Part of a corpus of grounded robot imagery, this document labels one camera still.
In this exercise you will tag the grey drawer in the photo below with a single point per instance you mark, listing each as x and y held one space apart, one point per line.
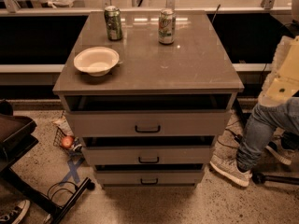
146 155
147 123
123 178

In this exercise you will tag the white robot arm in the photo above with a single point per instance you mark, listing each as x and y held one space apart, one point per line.
283 81

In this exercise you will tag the grey drawer cabinet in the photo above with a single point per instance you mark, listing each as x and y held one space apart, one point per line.
192 74

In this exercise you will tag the white paper bowl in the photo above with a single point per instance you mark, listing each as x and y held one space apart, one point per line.
96 61

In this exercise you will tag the white green soda can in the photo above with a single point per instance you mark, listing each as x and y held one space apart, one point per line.
166 26

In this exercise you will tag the red apple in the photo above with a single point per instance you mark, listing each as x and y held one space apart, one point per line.
67 142

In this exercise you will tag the grey knit sneaker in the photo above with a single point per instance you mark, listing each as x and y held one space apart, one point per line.
228 168

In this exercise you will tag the dark green soda can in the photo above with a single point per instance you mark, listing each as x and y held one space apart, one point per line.
113 22

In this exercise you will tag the person leg in jeans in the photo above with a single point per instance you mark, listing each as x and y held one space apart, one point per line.
265 125

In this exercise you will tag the black cart stand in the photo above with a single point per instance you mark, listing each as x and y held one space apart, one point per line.
15 141

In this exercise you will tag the black white sneaker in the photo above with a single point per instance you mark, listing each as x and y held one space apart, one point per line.
282 154

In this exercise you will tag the black canvas sneaker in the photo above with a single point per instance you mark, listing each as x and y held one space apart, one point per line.
16 215

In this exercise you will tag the black wire basket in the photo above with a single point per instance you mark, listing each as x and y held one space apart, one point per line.
75 149

